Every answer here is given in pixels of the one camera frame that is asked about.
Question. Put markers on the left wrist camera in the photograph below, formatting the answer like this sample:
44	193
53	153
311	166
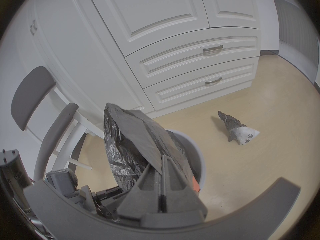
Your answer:
61	181

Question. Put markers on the white chair dark grey seat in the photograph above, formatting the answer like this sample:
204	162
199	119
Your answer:
30	96

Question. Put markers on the black plastic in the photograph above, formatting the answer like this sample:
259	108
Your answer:
231	124

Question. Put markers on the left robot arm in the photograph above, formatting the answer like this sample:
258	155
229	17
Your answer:
11	169

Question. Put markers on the white trash bin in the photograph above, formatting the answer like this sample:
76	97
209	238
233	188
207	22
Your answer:
200	159

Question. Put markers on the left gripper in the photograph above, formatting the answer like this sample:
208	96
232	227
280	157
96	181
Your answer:
87	196

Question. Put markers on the black plastic bag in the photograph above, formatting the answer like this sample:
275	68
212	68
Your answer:
130	129

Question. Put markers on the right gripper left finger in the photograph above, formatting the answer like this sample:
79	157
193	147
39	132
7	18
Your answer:
147	191

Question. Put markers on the white wardrobe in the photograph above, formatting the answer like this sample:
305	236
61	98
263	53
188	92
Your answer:
150	9

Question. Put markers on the white printed wrapper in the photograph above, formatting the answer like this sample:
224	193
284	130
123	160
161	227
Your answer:
246	135

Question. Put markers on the grey curtain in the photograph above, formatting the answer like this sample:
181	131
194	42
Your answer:
290	21

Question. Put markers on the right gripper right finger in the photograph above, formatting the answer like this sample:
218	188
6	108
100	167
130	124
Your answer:
177	191

